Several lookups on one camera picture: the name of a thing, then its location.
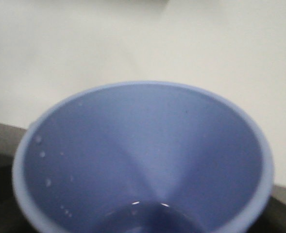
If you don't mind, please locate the black glass gas stove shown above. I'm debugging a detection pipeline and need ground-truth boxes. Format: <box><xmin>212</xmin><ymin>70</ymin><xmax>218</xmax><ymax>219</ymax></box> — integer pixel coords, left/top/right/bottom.
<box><xmin>0</xmin><ymin>155</ymin><xmax>20</xmax><ymax>233</ymax></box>

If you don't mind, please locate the light blue plastic cup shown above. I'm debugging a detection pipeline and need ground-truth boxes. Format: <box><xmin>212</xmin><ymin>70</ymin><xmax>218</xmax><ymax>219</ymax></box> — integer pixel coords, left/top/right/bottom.
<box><xmin>12</xmin><ymin>81</ymin><xmax>274</xmax><ymax>233</ymax></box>

